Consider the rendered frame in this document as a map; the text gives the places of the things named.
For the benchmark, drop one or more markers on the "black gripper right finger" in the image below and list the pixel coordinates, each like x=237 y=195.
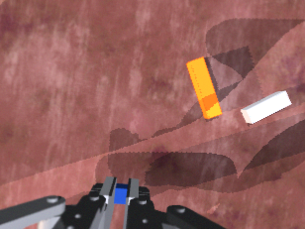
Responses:
x=140 y=213

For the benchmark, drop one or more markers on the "white rectangular block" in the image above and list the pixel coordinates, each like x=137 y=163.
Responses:
x=266 y=106

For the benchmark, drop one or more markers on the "blue block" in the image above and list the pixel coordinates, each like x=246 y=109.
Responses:
x=120 y=193

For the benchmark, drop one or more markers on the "orange rod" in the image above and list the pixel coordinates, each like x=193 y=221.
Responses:
x=204 y=88

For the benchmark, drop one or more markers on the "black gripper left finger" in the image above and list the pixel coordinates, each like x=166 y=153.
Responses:
x=93 y=210

